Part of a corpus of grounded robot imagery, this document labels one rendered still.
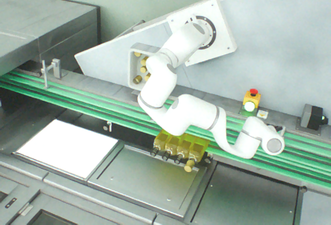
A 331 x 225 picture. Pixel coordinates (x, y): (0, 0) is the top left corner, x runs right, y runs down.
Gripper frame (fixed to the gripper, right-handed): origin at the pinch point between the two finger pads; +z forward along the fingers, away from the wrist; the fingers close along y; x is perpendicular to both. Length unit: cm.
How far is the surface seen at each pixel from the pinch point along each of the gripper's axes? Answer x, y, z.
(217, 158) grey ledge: -16.3, -18.0, 35.6
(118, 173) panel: -7, -65, 18
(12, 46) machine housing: 69, -110, 48
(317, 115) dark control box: -3.1, 29.0, 13.2
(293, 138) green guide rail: -10.6, 16.2, 12.5
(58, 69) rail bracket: 50, -90, 51
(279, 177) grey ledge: -31.3, 8.7, 27.4
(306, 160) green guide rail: -21.0, 19.2, 11.2
